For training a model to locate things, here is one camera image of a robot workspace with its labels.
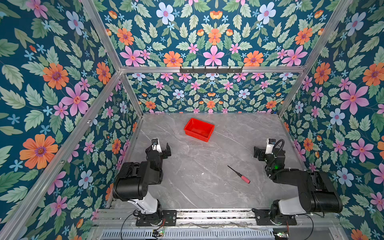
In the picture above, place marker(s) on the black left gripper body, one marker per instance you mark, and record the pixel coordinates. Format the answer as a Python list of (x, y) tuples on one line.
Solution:
[(159, 157)]

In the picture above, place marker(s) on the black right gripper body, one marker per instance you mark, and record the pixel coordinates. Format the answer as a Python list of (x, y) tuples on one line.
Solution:
[(260, 152)]

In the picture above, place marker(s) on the pink handled screwdriver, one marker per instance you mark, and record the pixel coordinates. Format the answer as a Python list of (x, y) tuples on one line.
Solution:
[(245, 179)]

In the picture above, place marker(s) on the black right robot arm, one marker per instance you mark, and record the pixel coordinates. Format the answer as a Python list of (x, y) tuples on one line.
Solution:
[(316, 193)]

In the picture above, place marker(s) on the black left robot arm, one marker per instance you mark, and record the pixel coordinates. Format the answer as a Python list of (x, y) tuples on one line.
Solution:
[(132, 185)]

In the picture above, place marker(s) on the red plastic bin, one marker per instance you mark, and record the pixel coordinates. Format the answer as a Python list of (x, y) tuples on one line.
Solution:
[(199, 129)]

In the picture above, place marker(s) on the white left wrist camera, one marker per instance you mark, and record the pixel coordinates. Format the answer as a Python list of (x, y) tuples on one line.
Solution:
[(155, 145)]

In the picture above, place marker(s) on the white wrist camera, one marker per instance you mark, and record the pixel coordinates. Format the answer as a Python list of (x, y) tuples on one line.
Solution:
[(155, 145), (270, 145)]

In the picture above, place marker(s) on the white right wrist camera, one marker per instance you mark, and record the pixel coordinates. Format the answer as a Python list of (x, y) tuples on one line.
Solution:
[(270, 145)]

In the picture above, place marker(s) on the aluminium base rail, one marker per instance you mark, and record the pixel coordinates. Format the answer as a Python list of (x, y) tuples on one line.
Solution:
[(245, 218)]

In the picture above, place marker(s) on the white perforated cable duct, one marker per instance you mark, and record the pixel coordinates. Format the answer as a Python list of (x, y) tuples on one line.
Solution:
[(188, 234)]

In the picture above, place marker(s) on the black wall hook rail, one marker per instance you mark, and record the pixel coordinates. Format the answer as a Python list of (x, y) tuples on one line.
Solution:
[(211, 70)]

